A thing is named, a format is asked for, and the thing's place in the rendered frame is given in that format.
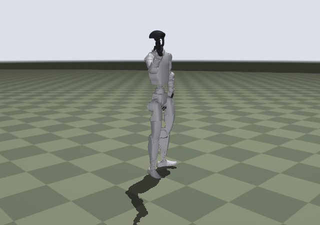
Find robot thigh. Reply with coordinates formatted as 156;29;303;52
160;96;175;138
147;98;163;143

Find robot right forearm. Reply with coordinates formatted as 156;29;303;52
148;49;165;72

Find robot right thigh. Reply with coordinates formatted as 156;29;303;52
147;98;163;143

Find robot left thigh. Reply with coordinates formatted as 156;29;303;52
160;96;175;138

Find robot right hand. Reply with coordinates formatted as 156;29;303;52
155;33;163;57

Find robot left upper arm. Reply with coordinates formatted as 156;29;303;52
168;53;175;80

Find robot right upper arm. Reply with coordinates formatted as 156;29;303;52
144;53;159;74

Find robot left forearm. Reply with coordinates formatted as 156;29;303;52
167;78;175;97

